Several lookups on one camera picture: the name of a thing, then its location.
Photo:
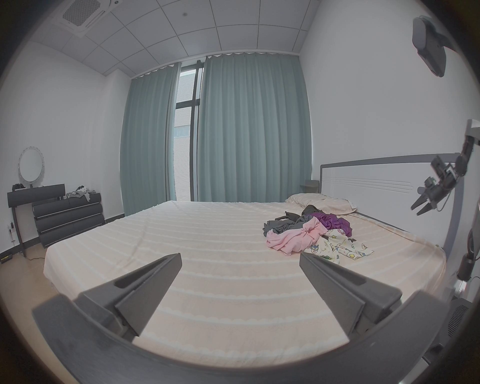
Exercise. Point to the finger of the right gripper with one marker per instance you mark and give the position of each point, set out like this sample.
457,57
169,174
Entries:
426,209
420,202

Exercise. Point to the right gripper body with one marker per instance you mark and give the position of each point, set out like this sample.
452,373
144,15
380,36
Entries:
442,189

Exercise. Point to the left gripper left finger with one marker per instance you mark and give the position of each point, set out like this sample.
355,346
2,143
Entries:
142,296

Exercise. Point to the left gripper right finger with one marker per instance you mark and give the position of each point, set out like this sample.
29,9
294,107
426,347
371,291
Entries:
345,296

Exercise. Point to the white printed pyjama top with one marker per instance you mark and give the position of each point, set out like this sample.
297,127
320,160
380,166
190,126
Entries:
337,247

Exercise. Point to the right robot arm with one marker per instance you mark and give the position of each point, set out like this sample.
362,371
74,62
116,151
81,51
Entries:
465,157

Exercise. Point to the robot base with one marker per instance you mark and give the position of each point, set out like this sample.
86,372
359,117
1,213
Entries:
459,318

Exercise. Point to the pink garment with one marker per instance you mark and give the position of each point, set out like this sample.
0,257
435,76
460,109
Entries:
296,240

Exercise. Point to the purple garment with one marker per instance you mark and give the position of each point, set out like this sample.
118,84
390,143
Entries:
333,221

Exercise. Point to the black garment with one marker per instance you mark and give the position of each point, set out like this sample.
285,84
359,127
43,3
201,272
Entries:
309,210

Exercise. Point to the cream pillow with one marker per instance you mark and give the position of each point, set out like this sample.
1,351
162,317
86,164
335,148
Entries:
322,202

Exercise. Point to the grey garment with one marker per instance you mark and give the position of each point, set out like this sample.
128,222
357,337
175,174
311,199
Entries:
279,225

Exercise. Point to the bed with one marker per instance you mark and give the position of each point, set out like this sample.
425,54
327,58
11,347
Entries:
225,243

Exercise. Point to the grey bedside table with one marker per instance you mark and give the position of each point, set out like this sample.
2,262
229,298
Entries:
311,185

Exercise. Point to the black dressing table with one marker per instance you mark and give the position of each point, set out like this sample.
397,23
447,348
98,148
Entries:
33,195

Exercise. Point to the blue-green curtain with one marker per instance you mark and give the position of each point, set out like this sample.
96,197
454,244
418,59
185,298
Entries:
146,142
255,131

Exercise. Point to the round white mirror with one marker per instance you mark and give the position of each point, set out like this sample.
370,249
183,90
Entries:
32,165

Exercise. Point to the window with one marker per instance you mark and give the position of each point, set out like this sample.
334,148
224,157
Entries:
183,112

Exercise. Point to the ceiling air conditioner vent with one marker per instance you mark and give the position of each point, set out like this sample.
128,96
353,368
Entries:
86,15

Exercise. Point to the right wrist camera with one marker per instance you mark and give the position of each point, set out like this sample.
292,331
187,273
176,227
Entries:
440,165

